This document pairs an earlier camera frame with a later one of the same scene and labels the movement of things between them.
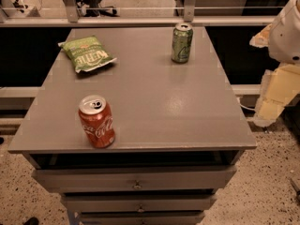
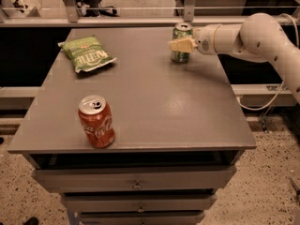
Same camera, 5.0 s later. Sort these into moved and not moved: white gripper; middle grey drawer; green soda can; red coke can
Moved: white gripper
Not moved: middle grey drawer; green soda can; red coke can
